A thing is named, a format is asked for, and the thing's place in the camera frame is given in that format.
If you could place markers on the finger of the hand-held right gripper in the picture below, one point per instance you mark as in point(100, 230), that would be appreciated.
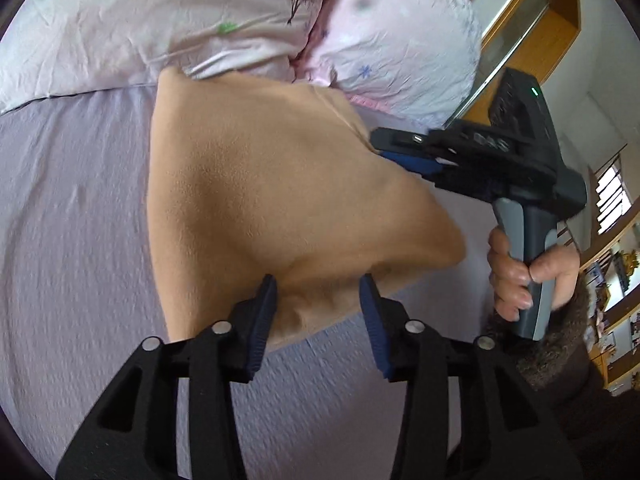
point(405, 152)

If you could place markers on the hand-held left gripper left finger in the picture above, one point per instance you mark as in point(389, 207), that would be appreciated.
point(261, 320)

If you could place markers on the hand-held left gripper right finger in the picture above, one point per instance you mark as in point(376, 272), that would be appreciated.
point(374, 320)

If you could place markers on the tan fleece garment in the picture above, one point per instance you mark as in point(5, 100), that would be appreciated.
point(280, 200)

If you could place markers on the person's right forearm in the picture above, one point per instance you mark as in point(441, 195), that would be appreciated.
point(565, 360)

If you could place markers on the person's right hand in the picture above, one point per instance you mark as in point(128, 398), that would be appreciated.
point(520, 270)

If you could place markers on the window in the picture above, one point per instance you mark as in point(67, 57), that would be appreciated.
point(609, 197)

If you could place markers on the pink floral pillow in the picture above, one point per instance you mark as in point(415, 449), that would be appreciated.
point(395, 45)

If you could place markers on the wooden wardrobe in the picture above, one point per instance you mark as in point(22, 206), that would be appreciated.
point(520, 10)

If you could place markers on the wooden bookshelf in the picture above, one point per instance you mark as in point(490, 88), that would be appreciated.
point(612, 310)

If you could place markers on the lavender bed sheet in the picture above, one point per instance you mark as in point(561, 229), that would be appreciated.
point(75, 260)

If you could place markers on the white floral pillow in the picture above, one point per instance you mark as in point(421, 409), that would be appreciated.
point(165, 20)

